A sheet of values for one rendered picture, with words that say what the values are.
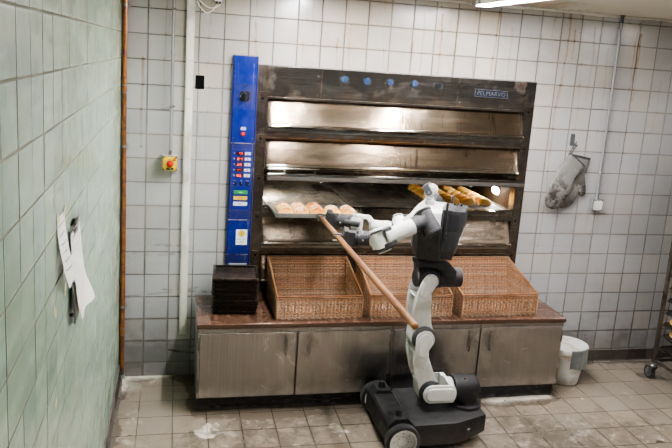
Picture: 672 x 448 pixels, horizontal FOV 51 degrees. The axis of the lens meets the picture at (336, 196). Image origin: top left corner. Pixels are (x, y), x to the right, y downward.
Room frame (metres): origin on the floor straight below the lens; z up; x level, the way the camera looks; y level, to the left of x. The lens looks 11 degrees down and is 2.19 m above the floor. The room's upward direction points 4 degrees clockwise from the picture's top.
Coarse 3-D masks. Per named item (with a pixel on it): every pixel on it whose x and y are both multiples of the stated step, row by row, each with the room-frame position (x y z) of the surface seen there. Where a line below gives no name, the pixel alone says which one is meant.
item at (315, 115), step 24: (288, 120) 4.56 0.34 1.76; (312, 120) 4.60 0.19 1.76; (336, 120) 4.64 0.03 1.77; (360, 120) 4.68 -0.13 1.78; (384, 120) 4.72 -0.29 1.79; (408, 120) 4.76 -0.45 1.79; (432, 120) 4.80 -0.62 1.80; (456, 120) 4.85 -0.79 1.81; (480, 120) 4.89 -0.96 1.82; (504, 120) 4.93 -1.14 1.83
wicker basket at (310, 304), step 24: (288, 264) 4.54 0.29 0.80; (312, 264) 4.57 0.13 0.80; (336, 264) 4.61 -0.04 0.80; (288, 288) 4.49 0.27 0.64; (312, 288) 4.53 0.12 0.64; (336, 288) 4.57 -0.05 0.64; (360, 288) 4.27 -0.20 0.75; (288, 312) 4.09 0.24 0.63; (312, 312) 4.12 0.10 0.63; (336, 312) 4.16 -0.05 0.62; (360, 312) 4.20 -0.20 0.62
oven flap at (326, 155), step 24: (288, 144) 4.60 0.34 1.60; (312, 144) 4.64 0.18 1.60; (336, 144) 4.68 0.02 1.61; (360, 144) 4.72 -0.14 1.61; (384, 144) 4.76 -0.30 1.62; (336, 168) 4.60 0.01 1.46; (360, 168) 4.64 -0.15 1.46; (384, 168) 4.68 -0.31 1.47; (408, 168) 4.73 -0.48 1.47; (432, 168) 4.79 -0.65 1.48; (456, 168) 4.83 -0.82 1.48; (480, 168) 4.87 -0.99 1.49; (504, 168) 4.91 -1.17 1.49
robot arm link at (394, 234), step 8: (400, 224) 3.61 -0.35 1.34; (408, 224) 3.61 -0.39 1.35; (376, 232) 3.58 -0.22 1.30; (384, 232) 3.58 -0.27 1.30; (392, 232) 3.57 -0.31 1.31; (400, 232) 3.58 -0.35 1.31; (408, 232) 3.59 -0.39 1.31; (416, 232) 3.62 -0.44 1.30; (392, 240) 3.56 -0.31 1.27; (400, 240) 3.59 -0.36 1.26
